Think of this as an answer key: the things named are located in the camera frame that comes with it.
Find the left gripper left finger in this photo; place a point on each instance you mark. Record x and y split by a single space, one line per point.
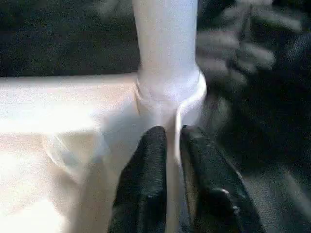
143 182

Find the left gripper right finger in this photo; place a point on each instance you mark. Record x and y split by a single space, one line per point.
211 189

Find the white plastic table top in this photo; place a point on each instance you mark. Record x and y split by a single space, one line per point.
60 121

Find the white plastic table leg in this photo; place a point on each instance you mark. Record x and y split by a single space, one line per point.
167 43

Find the black mat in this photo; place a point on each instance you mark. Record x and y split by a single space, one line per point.
255 121

